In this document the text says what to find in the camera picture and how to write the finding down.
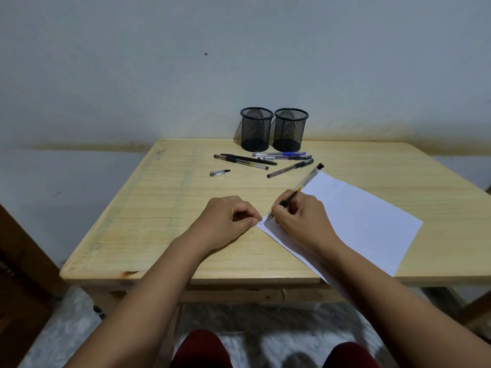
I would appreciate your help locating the person's left hand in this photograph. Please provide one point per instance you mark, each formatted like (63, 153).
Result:
(222, 222)

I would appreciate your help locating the person's right hand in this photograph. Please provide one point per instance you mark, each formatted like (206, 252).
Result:
(307, 226)

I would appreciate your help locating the clear black gel pen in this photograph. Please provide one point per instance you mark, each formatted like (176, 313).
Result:
(307, 180)
(241, 162)

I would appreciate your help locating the clear black pen cap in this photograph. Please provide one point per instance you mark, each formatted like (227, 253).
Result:
(219, 173)

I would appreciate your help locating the white paper sheet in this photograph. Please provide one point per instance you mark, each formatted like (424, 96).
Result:
(364, 218)

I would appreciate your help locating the smoky grey translucent pen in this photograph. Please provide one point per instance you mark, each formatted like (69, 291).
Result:
(287, 169)

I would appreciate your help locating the clear pen with white label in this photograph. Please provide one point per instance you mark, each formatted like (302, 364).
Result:
(291, 157)

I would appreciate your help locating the matte black pen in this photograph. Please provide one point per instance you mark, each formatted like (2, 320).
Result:
(261, 161)

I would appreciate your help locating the clear blue gel pen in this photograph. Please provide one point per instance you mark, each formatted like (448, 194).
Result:
(284, 153)

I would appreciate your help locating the black mesh pen cup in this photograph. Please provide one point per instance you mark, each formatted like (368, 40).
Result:
(289, 130)
(256, 130)

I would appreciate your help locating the person's left forearm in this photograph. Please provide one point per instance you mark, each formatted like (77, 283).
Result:
(145, 302)

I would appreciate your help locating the person's right forearm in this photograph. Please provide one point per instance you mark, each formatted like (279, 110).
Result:
(383, 302)

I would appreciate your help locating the person's left red-trousered leg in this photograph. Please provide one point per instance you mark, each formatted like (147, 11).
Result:
(201, 350)

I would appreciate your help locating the person's red-trousered leg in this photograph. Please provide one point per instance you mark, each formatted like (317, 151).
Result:
(351, 356)
(201, 350)

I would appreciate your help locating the person's right red-trousered leg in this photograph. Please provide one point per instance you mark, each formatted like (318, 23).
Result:
(351, 356)

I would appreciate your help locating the brown wooden door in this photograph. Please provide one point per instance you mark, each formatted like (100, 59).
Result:
(19, 302)

